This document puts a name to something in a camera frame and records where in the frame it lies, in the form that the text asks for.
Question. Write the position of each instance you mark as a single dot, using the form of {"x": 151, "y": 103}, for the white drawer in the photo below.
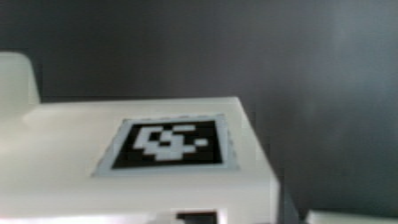
{"x": 327, "y": 217}
{"x": 128, "y": 162}

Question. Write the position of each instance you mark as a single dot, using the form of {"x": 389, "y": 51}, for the white front drawer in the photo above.
{"x": 327, "y": 217}

